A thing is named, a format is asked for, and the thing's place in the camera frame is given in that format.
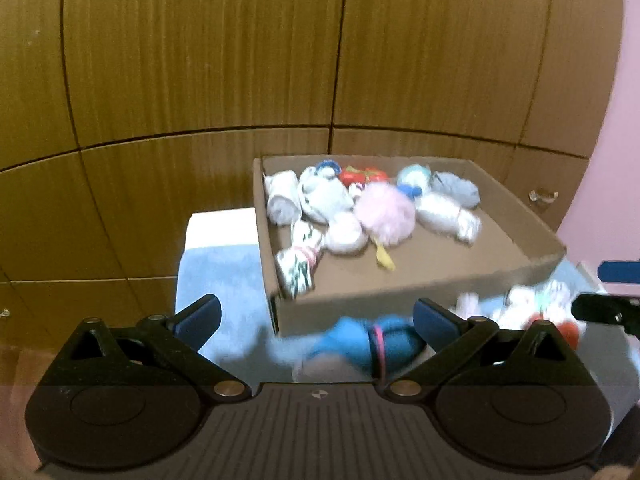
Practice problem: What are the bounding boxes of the white green patterned sock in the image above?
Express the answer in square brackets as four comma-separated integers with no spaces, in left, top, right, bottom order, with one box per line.
[274,220,324,299]

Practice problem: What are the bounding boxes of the white grey sock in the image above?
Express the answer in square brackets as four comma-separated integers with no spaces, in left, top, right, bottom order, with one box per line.
[264,170,302,226]

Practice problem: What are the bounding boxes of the pink fluffy pompom slipper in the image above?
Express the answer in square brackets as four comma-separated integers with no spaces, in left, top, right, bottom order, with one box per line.
[354,182,416,247]

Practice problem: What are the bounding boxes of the red orange sock bundle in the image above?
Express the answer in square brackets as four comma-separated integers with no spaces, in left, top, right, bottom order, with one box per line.
[524,313,582,350]

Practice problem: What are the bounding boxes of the light blue blanket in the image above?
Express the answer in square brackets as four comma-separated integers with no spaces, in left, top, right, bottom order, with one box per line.
[174,244,640,406]

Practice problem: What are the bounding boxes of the blue white mesh slipper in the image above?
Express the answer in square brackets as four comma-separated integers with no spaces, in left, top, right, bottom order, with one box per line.
[292,315,427,384]

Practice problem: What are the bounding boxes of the white mattress corner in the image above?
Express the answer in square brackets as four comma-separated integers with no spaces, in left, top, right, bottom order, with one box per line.
[184,207,258,250]

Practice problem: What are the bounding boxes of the white ribbed rolled sock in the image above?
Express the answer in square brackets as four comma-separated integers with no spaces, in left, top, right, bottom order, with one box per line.
[414,192,482,245]

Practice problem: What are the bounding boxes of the pale pink rolled sock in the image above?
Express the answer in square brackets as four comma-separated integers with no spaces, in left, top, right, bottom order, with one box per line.
[323,211,369,256]

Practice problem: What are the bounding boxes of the brown cardboard box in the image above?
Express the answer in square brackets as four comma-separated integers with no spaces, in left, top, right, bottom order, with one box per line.
[253,155,566,337]

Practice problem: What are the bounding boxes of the teal white rolled sock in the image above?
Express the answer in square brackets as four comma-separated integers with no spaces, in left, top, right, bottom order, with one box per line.
[396,164,432,200]

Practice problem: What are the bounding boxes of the white blue rolled sock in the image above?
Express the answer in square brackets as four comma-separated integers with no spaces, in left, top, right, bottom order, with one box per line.
[297,159,354,224]

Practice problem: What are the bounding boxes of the red green sock bundle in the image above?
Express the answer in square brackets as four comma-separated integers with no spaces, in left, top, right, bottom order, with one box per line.
[338,166,388,188]

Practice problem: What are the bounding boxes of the wooden wardrobe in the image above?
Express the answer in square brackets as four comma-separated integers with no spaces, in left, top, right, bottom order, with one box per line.
[1,0,624,349]

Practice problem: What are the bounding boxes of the metal drawer handle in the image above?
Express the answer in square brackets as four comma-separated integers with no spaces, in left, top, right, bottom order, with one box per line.
[528,188,559,205]

